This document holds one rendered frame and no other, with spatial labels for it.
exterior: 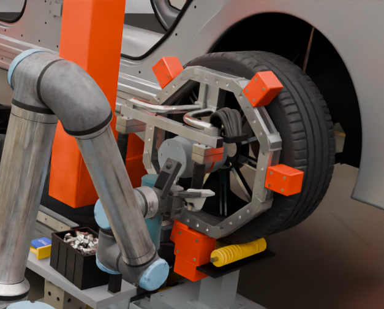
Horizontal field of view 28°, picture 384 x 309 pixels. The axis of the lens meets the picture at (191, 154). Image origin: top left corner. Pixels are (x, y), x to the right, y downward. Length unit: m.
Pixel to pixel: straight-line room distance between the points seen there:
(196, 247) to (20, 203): 0.95
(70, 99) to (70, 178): 1.20
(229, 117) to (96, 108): 0.73
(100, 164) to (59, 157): 1.13
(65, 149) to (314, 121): 0.93
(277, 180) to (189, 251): 0.46
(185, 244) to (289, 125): 0.58
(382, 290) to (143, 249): 2.11
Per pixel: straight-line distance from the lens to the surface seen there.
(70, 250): 2.45
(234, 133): 2.32
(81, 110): 1.68
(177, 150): 2.43
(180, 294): 2.98
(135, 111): 2.49
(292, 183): 2.37
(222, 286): 2.83
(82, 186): 2.86
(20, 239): 1.87
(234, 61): 2.54
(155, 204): 2.13
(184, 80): 2.58
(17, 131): 1.80
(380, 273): 4.08
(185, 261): 2.69
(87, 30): 2.72
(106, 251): 2.10
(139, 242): 1.94
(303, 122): 2.47
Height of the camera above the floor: 1.56
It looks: 16 degrees down
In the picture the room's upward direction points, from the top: 7 degrees clockwise
